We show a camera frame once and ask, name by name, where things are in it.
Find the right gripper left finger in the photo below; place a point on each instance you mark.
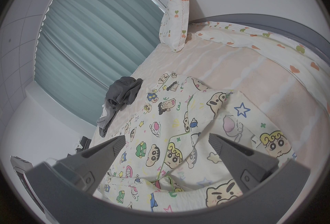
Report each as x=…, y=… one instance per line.
x=87, y=166

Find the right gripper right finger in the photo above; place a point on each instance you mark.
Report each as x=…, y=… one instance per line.
x=245, y=166

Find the white printed pyjama top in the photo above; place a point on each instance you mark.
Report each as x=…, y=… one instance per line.
x=167, y=127

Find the bed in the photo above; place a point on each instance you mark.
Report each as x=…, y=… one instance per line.
x=245, y=76

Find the dark grey garment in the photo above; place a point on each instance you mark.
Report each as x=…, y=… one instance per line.
x=103, y=129

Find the light grey garment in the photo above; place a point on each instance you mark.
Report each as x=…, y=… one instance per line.
x=112, y=113

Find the black garment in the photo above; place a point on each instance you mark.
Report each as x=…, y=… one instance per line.
x=123, y=89

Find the blue-green curtain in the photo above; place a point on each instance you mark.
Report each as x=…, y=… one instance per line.
x=90, y=37

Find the white printed pillow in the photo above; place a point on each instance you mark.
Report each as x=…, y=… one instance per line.
x=175, y=19

